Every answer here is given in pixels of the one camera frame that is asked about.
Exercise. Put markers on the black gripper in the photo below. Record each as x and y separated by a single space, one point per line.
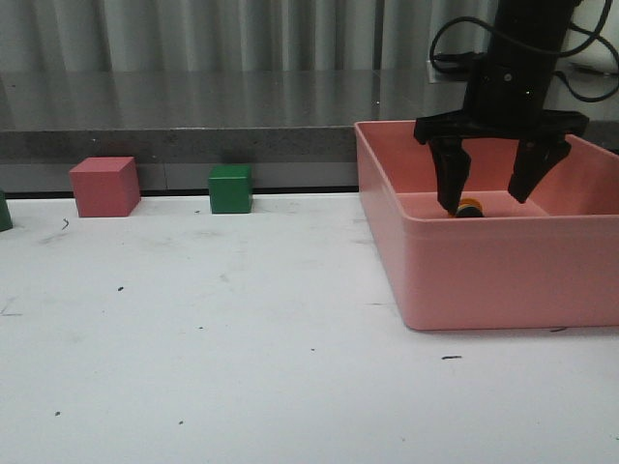
501 100

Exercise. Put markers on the green cube left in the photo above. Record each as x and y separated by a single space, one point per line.
6 222

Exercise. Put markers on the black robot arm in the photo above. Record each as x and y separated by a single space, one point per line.
537 28

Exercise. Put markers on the green cube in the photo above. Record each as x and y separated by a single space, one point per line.
6 222
230 189

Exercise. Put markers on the pink plastic bin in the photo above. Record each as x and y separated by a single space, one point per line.
549 262

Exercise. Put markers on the green cube right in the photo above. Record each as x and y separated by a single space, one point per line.
230 189

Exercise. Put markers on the pink cube middle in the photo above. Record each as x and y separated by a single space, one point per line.
105 187

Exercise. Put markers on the yellow push button switch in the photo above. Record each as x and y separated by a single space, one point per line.
468 208

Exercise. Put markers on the grey stone counter ledge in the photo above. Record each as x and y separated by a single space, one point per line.
295 129

